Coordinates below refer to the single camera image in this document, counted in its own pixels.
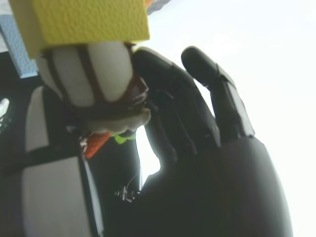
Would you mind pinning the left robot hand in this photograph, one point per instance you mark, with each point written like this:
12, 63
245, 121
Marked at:
197, 185

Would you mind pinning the chocolate drip toy cake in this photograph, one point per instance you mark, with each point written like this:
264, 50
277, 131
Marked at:
106, 74

